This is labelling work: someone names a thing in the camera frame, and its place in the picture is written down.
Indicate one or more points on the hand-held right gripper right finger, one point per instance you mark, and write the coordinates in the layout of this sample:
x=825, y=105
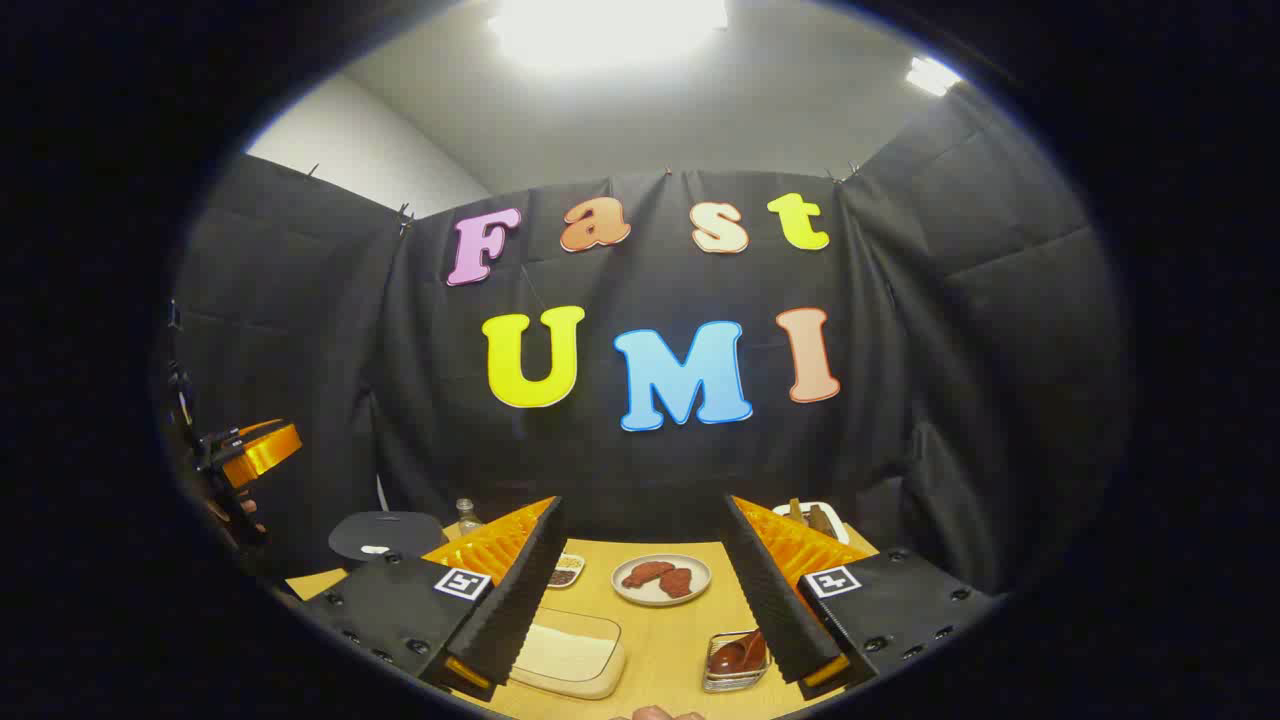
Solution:
x=775, y=600

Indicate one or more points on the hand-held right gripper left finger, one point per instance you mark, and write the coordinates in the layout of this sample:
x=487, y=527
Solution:
x=520, y=590

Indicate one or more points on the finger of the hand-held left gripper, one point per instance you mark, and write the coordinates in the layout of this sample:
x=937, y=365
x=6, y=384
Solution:
x=265, y=448

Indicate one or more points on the brown wooden spoon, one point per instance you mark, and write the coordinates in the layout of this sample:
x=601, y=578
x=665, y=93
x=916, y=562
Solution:
x=738, y=652

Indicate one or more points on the dark silver rice cooker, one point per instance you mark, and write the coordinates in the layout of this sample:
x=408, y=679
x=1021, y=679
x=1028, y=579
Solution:
x=385, y=533

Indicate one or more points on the red beans heap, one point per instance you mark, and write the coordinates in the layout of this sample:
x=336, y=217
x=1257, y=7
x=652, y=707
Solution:
x=563, y=577

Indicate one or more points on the white divided dish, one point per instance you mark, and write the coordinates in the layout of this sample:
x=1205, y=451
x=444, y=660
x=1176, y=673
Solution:
x=576, y=570

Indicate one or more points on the small glass bottle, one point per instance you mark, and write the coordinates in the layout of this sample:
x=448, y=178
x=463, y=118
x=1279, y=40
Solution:
x=467, y=518

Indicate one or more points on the brown toast slice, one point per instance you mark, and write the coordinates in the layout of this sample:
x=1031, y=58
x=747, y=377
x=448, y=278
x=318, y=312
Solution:
x=820, y=520

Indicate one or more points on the brown meat piece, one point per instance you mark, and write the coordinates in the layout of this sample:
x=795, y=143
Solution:
x=678, y=583
x=645, y=573

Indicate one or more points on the white toaster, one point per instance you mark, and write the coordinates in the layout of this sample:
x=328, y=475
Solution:
x=840, y=525

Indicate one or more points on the clear plastic box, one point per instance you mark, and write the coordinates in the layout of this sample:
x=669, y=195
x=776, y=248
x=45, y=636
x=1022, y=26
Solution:
x=590, y=685

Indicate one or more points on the round white plate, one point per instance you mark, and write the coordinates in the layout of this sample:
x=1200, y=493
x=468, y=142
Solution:
x=650, y=593

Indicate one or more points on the black backdrop cloth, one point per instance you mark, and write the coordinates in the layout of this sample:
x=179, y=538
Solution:
x=680, y=470

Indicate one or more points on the large ceiling light panel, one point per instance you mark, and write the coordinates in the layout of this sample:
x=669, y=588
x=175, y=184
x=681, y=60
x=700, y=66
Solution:
x=610, y=25

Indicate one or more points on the small ceiling light panel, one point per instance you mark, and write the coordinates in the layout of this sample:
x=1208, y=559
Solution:
x=930, y=75

